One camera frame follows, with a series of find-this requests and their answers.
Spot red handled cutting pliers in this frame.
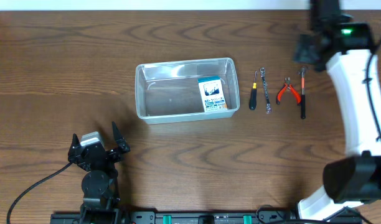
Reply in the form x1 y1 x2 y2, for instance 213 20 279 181
276 77 301 105

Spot silver ratchet wrench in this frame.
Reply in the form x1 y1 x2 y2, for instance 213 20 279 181
260 67 271 114

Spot small hammer orange black handle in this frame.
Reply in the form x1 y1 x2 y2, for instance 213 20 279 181
299 66 308 119

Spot clear plastic container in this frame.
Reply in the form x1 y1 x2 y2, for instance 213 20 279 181
135 58 240 124

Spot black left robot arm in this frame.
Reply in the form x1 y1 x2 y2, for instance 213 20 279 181
68 123 130 223

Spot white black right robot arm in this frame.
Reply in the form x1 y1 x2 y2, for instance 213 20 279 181
294 1 381 223

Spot black yellow screwdriver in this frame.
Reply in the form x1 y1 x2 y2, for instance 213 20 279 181
248 72 257 110

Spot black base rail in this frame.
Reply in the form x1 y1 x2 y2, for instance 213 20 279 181
50 210 362 224

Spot blue white screwdriver box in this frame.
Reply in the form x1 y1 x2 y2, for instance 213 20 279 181
198 76 227 112

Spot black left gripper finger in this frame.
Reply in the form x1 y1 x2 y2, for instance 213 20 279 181
112 121 131 153
70 133 81 156

